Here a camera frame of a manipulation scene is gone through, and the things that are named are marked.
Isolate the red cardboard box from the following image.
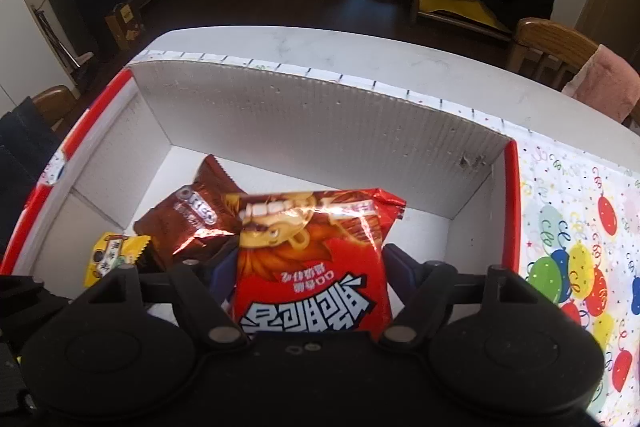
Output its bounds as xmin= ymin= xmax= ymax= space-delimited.
xmin=0 ymin=51 xmax=522 ymax=308

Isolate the yellow paper bag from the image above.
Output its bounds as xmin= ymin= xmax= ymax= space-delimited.
xmin=104 ymin=2 xmax=142 ymax=51

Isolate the large red snack packet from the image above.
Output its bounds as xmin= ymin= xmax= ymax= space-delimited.
xmin=231 ymin=188 xmax=407 ymax=344

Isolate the yellow snack packet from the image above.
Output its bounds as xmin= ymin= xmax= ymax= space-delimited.
xmin=81 ymin=232 xmax=152 ymax=291

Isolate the dark chair cushion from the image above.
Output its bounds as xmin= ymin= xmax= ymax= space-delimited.
xmin=0 ymin=98 xmax=68 ymax=258

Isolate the wooden chair with cloth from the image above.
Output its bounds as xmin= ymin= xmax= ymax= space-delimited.
xmin=509 ymin=18 xmax=640 ymax=130

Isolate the pink cloth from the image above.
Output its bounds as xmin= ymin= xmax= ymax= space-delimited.
xmin=562 ymin=44 xmax=640 ymax=125

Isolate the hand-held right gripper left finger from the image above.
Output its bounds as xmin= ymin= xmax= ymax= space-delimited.
xmin=113 ymin=251 xmax=251 ymax=353

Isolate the brown cookie packet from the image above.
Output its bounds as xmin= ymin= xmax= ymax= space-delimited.
xmin=133 ymin=155 xmax=247 ymax=269

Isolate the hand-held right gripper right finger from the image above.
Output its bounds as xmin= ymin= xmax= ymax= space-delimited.
xmin=379 ymin=243 xmax=526 ymax=349

